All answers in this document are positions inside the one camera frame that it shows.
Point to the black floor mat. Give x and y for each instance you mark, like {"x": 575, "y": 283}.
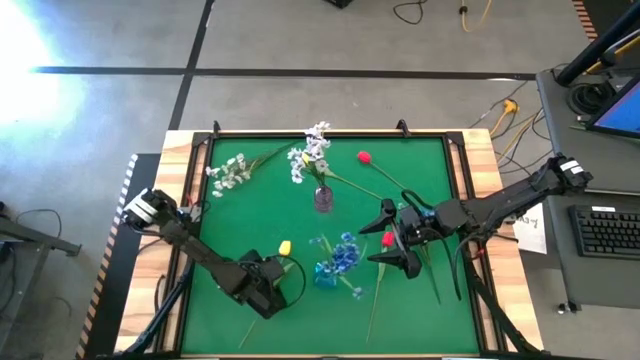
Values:
{"x": 117, "y": 280}

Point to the grey metal stand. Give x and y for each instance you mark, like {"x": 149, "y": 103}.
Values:
{"x": 40, "y": 242}

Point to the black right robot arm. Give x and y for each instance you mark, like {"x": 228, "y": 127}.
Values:
{"x": 500, "y": 202}

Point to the black stand pole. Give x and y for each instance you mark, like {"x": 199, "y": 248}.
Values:
{"x": 590, "y": 52}

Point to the yellow artificial tulip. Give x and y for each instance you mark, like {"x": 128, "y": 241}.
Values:
{"x": 285, "y": 247}
{"x": 350, "y": 184}

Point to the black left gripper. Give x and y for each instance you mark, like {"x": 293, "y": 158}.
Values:
{"x": 262, "y": 290}

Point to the black computer keyboard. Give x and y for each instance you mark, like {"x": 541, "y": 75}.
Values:
{"x": 607, "y": 232}

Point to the white paper sheet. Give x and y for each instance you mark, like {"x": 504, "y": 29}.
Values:
{"x": 532, "y": 235}

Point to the grey desk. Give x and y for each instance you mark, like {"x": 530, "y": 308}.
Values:
{"x": 570, "y": 130}

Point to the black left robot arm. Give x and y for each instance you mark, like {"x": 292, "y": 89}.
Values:
{"x": 200, "y": 250}

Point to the computer monitor with blue screen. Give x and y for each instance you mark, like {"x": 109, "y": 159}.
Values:
{"x": 622, "y": 112}

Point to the red artificial tulip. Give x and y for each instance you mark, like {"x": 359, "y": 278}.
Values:
{"x": 364, "y": 157}
{"x": 388, "y": 239}

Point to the purple glass vase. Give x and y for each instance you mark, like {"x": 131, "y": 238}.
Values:
{"x": 324, "y": 199}

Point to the blue artificial flower spray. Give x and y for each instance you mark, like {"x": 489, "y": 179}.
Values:
{"x": 434, "y": 285}
{"x": 345, "y": 255}

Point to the green table mat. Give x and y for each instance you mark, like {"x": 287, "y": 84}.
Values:
{"x": 325, "y": 325}

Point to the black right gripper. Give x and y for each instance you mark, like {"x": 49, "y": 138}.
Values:
{"x": 425, "y": 225}

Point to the white artificial flower spray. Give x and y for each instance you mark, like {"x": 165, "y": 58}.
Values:
{"x": 312, "y": 147}
{"x": 230, "y": 175}

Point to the striped hazard strip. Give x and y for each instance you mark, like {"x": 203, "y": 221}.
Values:
{"x": 585, "y": 20}
{"x": 97, "y": 300}

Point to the blue cut-glass vase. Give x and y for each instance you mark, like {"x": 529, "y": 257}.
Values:
{"x": 322, "y": 280}

